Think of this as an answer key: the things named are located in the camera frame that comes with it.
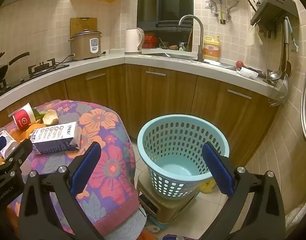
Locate white and navy milk carton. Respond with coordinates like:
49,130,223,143
30,122,82,155

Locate wooden base cabinet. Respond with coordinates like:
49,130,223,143
0,63,280,166

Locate green leafy vegetable scrap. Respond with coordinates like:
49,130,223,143
33,108,46,121

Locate white cloth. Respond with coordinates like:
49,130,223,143
237,66,260,79

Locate brown plastic stool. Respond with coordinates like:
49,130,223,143
136,171,201,225

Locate yellow crumpled bag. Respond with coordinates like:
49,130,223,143
198,179,217,194

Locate black gas stove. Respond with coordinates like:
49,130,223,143
0,58,70,98

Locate metal strainer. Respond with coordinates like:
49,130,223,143
269,78,290,106

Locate hanging white rag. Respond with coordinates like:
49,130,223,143
245,25,264,46

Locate red container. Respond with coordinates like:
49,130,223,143
143,34,159,49

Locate black power cord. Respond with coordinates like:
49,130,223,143
54,52,76,64

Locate dark window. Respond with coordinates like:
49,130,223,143
136,0,194,32

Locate wooden cutting board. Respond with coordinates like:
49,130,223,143
70,17,98,39

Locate floral blanket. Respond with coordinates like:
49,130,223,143
0,99,141,238

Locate brown rice cooker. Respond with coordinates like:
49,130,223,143
68,29,103,61

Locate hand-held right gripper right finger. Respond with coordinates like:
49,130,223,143
201,142,286,240

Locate black wok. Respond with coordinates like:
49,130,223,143
0,52,30,86

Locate metal kitchen faucet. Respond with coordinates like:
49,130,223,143
178,15,205,62

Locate yellow detergent bottle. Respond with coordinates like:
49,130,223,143
203,35,221,62

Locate pale dried citrus peel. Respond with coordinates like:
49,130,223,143
41,109,59,125

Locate small clear plastic bottle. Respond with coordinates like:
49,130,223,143
0,129,19,159

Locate light blue plastic basket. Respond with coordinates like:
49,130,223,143
137,114,230,200

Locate water heater pipes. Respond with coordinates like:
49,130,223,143
207,0,241,26

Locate white electric kettle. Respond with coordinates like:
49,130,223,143
124,27,145,55

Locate curled orange peel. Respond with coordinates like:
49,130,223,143
25,123,47,140

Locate hanging steel utensils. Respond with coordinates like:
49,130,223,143
268,17,293,81

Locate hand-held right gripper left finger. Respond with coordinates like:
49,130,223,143
18,142,106,240

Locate dark wall shelf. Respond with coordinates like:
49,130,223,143
250,0,299,27

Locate red and white paper cup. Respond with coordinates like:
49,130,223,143
8,103,36,131

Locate blue handled tongs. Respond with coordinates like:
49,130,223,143
284,17,299,52

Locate steel sink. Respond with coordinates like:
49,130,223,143
139,52,201,62

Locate light quilted cloth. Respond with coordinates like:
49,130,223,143
284,197,306,231

